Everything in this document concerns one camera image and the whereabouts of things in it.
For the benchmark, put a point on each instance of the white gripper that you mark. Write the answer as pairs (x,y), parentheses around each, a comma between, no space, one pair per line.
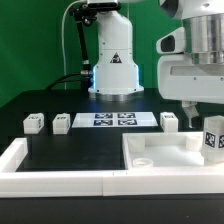
(180,79)

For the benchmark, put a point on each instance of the white square table top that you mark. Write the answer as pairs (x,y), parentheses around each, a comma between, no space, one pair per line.
(167,150)

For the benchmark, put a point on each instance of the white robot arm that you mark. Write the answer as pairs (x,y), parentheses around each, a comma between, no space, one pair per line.
(116,76)

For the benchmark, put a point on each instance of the white tag sheet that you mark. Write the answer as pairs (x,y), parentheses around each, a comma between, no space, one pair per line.
(114,119)

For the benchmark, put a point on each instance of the white U-shaped obstacle fence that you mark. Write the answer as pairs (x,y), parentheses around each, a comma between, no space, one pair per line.
(131,181)

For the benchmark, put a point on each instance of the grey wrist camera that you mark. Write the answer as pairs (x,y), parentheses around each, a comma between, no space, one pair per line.
(172,43)

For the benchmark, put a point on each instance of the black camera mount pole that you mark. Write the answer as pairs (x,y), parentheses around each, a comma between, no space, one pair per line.
(84,17)

